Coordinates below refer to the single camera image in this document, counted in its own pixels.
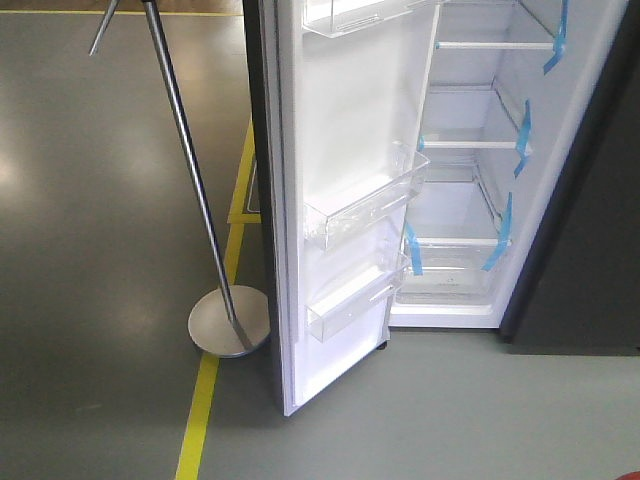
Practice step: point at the fridge door with shelves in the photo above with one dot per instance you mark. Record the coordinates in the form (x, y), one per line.
(337, 95)

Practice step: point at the red yellow apple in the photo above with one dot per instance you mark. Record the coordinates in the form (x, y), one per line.
(632, 475)

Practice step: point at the dark grey fridge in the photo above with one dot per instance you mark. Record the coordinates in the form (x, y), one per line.
(521, 224)

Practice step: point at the silver sign stand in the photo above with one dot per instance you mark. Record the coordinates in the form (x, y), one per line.
(232, 320)

